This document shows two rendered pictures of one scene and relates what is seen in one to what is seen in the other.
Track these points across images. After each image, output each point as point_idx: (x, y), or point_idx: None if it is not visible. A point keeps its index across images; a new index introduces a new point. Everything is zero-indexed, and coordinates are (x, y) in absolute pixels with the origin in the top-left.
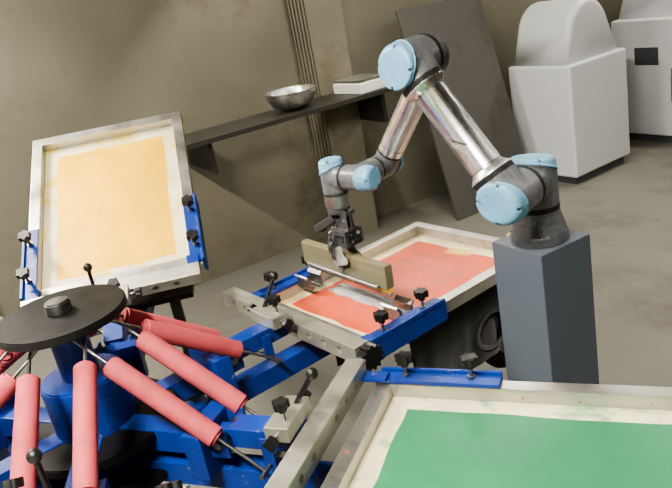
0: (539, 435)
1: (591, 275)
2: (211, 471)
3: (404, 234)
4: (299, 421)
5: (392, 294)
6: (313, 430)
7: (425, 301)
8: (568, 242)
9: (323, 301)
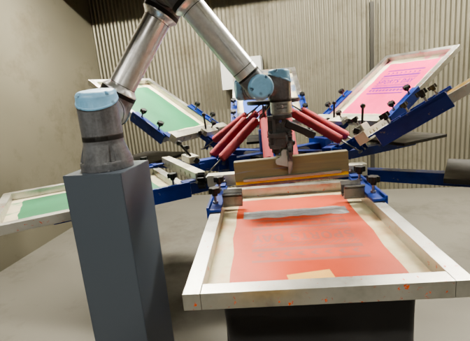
0: None
1: (70, 215)
2: (218, 169)
3: (428, 258)
4: (184, 159)
5: (236, 186)
6: (178, 163)
7: (242, 223)
8: (80, 170)
9: (324, 201)
